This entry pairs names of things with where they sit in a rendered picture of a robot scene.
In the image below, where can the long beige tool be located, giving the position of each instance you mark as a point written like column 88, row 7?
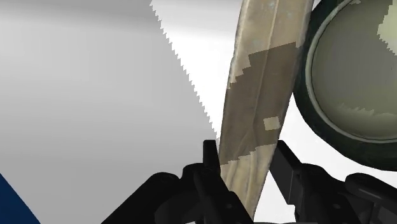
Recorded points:
column 259, row 108

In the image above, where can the dark green bowl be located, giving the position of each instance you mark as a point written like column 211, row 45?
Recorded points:
column 350, row 83

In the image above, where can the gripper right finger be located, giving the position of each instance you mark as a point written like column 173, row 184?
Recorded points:
column 313, row 192

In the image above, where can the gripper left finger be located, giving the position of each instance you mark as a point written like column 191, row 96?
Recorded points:
column 204, row 189

